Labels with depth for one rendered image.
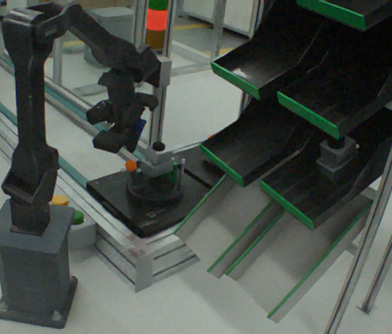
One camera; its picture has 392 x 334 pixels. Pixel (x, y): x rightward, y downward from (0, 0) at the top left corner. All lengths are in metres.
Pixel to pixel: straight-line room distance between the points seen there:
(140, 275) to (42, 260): 0.25
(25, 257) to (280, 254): 0.47
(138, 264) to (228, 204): 0.22
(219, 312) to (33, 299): 0.39
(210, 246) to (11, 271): 0.39
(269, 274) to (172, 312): 0.24
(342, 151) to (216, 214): 0.33
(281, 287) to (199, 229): 0.22
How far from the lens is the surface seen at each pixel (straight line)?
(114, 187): 1.24
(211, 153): 0.92
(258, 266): 0.97
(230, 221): 1.01
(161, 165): 1.18
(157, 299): 1.10
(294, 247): 0.95
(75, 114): 1.67
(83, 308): 1.08
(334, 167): 0.85
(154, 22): 1.27
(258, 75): 0.86
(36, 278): 0.97
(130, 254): 1.06
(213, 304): 1.11
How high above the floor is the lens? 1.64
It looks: 29 degrees down
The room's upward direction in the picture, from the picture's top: 8 degrees clockwise
